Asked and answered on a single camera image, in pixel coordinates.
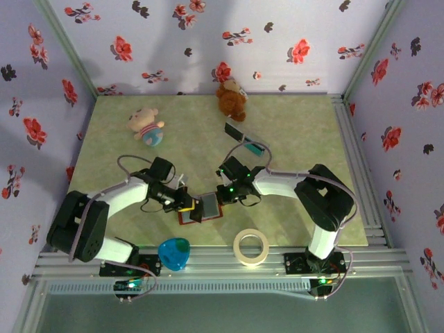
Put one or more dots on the blue translucent plastic toy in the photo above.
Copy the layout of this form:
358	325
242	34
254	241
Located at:
173	255

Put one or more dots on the aluminium long frame rail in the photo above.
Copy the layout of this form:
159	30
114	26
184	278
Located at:
208	261

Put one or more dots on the pink striped plush doll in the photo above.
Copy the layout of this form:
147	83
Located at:
147	126

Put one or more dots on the controller board green light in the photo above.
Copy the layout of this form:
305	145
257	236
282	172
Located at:
128	286
322	282

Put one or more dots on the left controller board green light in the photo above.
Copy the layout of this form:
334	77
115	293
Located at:
128	286

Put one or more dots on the aluminium corner post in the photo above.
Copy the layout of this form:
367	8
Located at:
373	52
66	52

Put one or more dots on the aluminium side frame rail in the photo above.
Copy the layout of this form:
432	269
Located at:
354	149

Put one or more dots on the cream masking tape roll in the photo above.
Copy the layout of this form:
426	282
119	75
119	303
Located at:
239	258

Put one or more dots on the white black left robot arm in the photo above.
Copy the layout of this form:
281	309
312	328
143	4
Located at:
128	194

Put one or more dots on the right controller board green light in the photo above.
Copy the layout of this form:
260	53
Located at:
322	282

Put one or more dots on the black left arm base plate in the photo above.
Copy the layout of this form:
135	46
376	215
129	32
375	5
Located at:
152	265

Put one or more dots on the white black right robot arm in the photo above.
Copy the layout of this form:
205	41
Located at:
277	182

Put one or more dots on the brown teddy bear plush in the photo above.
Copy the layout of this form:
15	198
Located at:
230	100

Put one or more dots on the teal credit card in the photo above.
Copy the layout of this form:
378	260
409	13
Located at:
256	146

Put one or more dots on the red leather card holder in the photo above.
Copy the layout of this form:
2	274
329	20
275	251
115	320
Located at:
211	208

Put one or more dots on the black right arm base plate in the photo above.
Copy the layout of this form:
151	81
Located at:
295	263

